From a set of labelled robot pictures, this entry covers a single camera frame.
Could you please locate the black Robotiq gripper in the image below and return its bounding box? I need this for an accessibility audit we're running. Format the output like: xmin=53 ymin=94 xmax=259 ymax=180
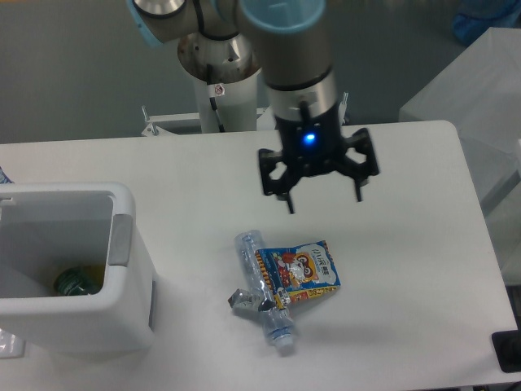
xmin=257 ymin=103 xmax=379 ymax=213

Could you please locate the blue snack wrapper bag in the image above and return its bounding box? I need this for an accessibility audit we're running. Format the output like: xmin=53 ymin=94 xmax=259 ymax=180
xmin=227 ymin=239 xmax=341 ymax=317

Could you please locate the crushed clear plastic bottle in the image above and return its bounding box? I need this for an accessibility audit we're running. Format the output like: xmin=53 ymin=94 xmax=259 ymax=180
xmin=234 ymin=230 xmax=295 ymax=357

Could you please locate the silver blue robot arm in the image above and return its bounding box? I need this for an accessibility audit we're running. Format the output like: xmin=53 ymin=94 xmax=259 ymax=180
xmin=127 ymin=1 xmax=379 ymax=202

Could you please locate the green can in trash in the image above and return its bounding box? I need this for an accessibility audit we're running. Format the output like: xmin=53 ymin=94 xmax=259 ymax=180
xmin=53 ymin=267 xmax=101 ymax=297

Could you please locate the white plastic trash can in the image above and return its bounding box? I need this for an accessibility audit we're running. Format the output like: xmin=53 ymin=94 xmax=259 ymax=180
xmin=1 ymin=182 xmax=157 ymax=353

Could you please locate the blue object in corner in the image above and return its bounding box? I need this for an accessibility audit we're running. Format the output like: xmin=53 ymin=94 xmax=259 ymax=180
xmin=451 ymin=0 xmax=520 ymax=46

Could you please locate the black device at table edge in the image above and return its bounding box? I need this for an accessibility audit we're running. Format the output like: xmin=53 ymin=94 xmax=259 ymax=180
xmin=492 ymin=330 xmax=520 ymax=373

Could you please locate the blue patterned item left edge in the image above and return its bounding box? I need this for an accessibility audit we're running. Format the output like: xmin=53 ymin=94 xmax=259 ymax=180
xmin=0 ymin=167 xmax=13 ymax=184

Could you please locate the clear plastic item bottom left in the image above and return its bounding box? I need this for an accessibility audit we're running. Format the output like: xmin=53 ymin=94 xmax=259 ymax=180
xmin=0 ymin=329 xmax=26 ymax=359

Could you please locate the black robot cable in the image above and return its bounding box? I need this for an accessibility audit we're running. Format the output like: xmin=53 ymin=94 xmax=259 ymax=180
xmin=205 ymin=63 xmax=226 ymax=134

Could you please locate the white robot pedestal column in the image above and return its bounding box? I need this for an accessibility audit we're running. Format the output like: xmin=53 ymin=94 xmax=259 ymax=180
xmin=177 ymin=33 xmax=261 ymax=134

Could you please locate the white metal base bracket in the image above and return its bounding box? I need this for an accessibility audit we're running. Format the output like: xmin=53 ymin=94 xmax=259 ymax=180
xmin=140 ymin=91 xmax=350 ymax=137

